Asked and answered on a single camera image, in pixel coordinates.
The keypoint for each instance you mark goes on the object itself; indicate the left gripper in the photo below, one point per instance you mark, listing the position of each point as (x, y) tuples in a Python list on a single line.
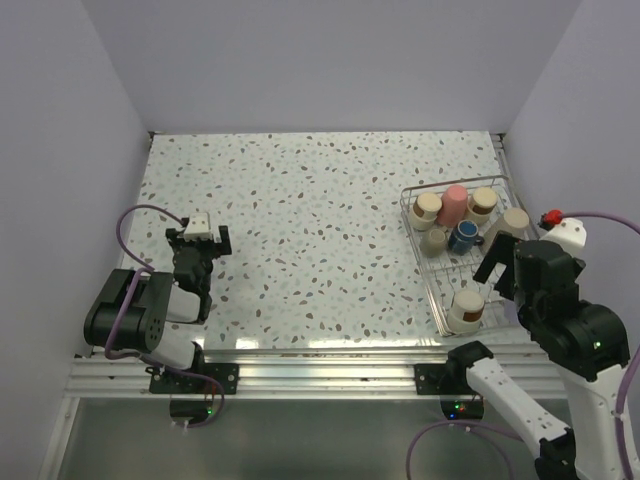
[(176, 239)]

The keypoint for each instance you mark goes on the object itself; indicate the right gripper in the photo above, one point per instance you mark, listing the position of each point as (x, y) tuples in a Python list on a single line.
[(500, 249)]

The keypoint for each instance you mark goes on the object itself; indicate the beige plastic cup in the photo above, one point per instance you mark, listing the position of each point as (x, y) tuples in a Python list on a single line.
[(513, 221)]

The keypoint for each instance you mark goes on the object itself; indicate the dark blue ceramic mug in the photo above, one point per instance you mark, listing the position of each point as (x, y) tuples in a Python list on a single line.
[(464, 236)]

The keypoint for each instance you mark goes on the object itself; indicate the steel tumbler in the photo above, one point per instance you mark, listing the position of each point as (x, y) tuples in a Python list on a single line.
[(481, 204), (465, 313)]

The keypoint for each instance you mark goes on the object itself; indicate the red plastic cup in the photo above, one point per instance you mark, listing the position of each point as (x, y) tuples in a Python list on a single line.
[(454, 204)]

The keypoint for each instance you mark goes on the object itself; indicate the grey ceramic mug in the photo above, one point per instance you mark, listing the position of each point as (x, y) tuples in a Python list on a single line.
[(433, 242)]

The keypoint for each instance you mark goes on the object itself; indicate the steel tumbler cork band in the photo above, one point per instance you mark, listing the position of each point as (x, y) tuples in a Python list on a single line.
[(424, 211)]

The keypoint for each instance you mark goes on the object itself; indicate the purple plastic cup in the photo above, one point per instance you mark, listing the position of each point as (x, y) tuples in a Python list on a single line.
[(511, 312)]

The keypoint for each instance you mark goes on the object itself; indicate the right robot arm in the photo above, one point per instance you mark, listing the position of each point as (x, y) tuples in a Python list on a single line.
[(588, 345)]

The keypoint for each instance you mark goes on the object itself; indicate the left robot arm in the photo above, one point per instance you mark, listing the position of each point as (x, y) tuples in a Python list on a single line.
[(135, 309)]

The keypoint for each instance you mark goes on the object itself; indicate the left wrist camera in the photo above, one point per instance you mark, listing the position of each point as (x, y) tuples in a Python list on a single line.
[(198, 228)]

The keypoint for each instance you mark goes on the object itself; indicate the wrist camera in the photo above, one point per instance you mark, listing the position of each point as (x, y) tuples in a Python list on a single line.
[(569, 232), (198, 228)]

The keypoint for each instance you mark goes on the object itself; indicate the wire dish rack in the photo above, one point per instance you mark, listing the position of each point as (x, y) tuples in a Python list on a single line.
[(447, 273)]

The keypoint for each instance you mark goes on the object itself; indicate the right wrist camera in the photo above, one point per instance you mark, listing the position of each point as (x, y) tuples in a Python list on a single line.
[(569, 232)]

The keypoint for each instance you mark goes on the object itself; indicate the aluminium frame rail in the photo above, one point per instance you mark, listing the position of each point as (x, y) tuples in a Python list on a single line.
[(351, 374)]

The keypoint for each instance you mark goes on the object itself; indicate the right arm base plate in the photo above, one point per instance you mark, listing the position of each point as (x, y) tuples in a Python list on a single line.
[(434, 379)]

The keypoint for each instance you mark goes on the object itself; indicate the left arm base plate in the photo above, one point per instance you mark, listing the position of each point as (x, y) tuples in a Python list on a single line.
[(226, 374)]

